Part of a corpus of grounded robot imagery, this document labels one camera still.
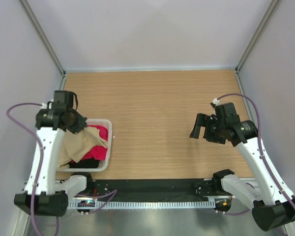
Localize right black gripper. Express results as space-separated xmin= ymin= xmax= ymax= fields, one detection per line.
xmin=190 ymin=113 xmax=226 ymax=145

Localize beige t shirt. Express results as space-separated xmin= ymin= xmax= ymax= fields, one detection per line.
xmin=56 ymin=126 xmax=108 ymax=170

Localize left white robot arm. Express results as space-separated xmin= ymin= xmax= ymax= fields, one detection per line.
xmin=14 ymin=108 xmax=94 ymax=217

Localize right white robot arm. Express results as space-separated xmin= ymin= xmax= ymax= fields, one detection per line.
xmin=190 ymin=112 xmax=295 ymax=231

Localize pink t shirt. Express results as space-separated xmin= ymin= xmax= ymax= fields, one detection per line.
xmin=72 ymin=125 xmax=109 ymax=162

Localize black t shirt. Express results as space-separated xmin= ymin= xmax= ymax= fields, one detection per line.
xmin=68 ymin=159 xmax=99 ymax=169

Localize white plastic laundry basket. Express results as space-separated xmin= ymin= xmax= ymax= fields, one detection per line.
xmin=57 ymin=118 xmax=113 ymax=172

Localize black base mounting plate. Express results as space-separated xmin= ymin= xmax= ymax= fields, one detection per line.
xmin=93 ymin=178 xmax=230 ymax=203

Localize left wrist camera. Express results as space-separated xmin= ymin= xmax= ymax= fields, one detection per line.
xmin=54 ymin=90 xmax=78 ymax=109

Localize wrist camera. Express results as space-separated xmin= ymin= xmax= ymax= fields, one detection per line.
xmin=214 ymin=102 xmax=240 ymax=125
xmin=54 ymin=90 xmax=78 ymax=109

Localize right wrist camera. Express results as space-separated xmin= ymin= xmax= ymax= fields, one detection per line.
xmin=214 ymin=102 xmax=240 ymax=125

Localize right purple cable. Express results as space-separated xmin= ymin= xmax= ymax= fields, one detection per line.
xmin=216 ymin=93 xmax=295 ymax=236

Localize purple cable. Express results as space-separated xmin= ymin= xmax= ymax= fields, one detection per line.
xmin=216 ymin=93 xmax=295 ymax=236
xmin=6 ymin=102 xmax=60 ymax=236

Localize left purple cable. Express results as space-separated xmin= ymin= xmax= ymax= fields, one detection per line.
xmin=6 ymin=102 xmax=60 ymax=236

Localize white slotted cable duct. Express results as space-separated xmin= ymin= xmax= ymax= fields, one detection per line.
xmin=68 ymin=199 xmax=215 ymax=210

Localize left aluminium frame post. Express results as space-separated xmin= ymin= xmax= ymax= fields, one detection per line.
xmin=19 ymin=0 xmax=66 ymax=77

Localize aluminium frame post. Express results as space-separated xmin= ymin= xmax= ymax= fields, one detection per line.
xmin=19 ymin=0 xmax=66 ymax=77
xmin=235 ymin=0 xmax=283 ymax=73

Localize right aluminium frame post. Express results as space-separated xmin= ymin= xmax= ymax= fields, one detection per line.
xmin=235 ymin=0 xmax=283 ymax=73

